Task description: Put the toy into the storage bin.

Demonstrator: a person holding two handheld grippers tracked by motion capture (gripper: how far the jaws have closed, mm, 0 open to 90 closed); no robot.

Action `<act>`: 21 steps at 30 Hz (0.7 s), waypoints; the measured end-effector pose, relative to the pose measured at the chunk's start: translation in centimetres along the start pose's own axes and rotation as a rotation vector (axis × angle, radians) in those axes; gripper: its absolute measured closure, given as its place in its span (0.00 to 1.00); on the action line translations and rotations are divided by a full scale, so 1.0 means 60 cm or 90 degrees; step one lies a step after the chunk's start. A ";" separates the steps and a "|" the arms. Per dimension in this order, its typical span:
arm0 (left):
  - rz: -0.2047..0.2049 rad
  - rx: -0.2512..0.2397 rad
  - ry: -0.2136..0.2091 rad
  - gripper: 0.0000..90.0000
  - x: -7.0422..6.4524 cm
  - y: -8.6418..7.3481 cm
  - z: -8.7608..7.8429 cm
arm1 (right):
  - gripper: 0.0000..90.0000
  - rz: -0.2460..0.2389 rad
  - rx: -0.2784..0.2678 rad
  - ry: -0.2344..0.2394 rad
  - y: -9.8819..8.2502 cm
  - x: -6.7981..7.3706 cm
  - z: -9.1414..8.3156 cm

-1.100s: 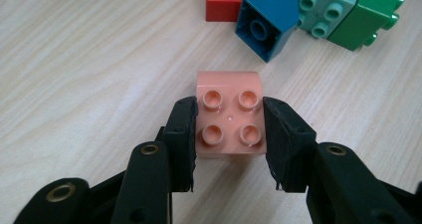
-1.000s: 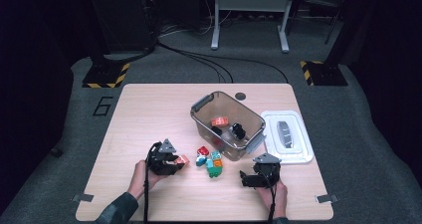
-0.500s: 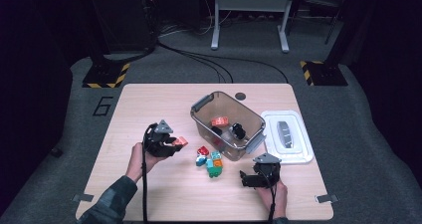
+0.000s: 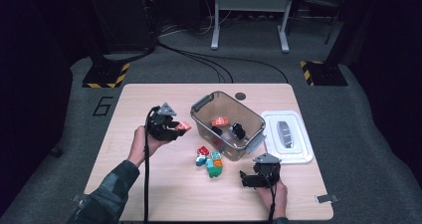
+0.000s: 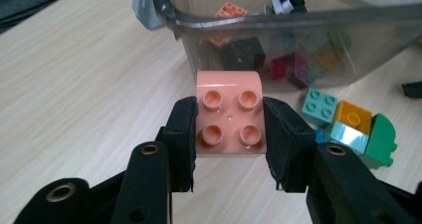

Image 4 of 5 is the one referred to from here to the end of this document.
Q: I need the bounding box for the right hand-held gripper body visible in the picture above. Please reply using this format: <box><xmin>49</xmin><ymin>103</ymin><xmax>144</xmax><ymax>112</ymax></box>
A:
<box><xmin>252</xmin><ymin>152</ymin><xmax>283</xmax><ymax>189</ymax></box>

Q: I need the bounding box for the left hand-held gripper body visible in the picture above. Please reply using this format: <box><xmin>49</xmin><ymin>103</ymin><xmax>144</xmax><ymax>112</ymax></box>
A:
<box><xmin>145</xmin><ymin>103</ymin><xmax>178</xmax><ymax>142</ymax></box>

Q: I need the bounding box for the pink toy block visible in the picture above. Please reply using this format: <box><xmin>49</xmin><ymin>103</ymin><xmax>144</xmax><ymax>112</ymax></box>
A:
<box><xmin>174</xmin><ymin>120</ymin><xmax>193</xmax><ymax>133</ymax></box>

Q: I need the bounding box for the white lid with grey handle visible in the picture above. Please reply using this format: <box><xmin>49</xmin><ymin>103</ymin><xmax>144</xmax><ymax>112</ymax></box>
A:
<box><xmin>260</xmin><ymin>110</ymin><xmax>315</xmax><ymax>165</ymax></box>

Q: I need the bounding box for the transparent brown storage box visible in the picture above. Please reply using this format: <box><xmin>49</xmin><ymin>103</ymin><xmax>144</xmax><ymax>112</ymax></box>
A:
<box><xmin>190</xmin><ymin>90</ymin><xmax>268</xmax><ymax>162</ymax></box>

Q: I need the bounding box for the green toy block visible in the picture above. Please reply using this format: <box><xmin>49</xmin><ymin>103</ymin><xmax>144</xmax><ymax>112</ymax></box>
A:
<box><xmin>206</xmin><ymin>166</ymin><xmax>222</xmax><ymax>179</ymax></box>

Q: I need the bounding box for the salmon toy block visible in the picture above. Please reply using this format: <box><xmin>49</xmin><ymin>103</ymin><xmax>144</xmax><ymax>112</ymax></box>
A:
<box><xmin>211</xmin><ymin>115</ymin><xmax>230</xmax><ymax>127</ymax></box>

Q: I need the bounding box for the white toy car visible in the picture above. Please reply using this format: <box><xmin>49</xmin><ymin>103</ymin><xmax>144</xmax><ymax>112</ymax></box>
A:
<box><xmin>229</xmin><ymin>122</ymin><xmax>248</xmax><ymax>141</ymax></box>

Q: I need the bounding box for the person's left hand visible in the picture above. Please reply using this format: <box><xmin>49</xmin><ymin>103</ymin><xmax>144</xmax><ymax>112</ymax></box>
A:
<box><xmin>127</xmin><ymin>125</ymin><xmax>173</xmax><ymax>168</ymax></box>

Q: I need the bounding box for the person's right hand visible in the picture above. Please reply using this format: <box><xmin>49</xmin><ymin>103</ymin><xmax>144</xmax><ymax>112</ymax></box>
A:
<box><xmin>257</xmin><ymin>179</ymin><xmax>289</xmax><ymax>219</ymax></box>

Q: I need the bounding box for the black stand with striped base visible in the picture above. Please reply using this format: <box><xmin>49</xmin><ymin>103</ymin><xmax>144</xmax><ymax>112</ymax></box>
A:
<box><xmin>300</xmin><ymin>0</ymin><xmax>352</xmax><ymax>87</ymax></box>
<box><xmin>82</xmin><ymin>34</ymin><xmax>131</xmax><ymax>89</ymax></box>

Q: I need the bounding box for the black equipment cabinet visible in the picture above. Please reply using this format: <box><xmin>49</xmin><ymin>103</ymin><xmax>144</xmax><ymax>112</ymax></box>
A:
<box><xmin>89</xmin><ymin>0</ymin><xmax>157</xmax><ymax>53</ymax></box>

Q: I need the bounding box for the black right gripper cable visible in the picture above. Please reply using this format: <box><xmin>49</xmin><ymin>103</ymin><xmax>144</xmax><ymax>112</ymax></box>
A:
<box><xmin>258</xmin><ymin>168</ymin><xmax>278</xmax><ymax>223</ymax></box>

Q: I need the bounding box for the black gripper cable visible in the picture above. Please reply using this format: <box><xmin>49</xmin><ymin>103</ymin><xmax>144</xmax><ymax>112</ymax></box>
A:
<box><xmin>258</xmin><ymin>168</ymin><xmax>278</xmax><ymax>223</ymax></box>
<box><xmin>142</xmin><ymin>106</ymin><xmax>161</xmax><ymax>224</ymax></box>

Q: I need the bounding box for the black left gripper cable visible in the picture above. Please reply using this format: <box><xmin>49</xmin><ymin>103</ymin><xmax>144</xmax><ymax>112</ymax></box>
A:
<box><xmin>142</xmin><ymin>106</ymin><xmax>161</xmax><ymax>224</ymax></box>

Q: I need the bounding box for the black floor cable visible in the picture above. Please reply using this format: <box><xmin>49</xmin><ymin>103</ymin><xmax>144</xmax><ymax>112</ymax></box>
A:
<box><xmin>158</xmin><ymin>42</ymin><xmax>234</xmax><ymax>85</ymax></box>
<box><xmin>158</xmin><ymin>42</ymin><xmax>290</xmax><ymax>85</ymax></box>

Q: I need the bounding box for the white metal desk frame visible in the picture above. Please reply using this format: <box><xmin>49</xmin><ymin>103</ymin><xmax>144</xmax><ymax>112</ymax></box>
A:
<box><xmin>210</xmin><ymin>0</ymin><xmax>298</xmax><ymax>54</ymax></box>

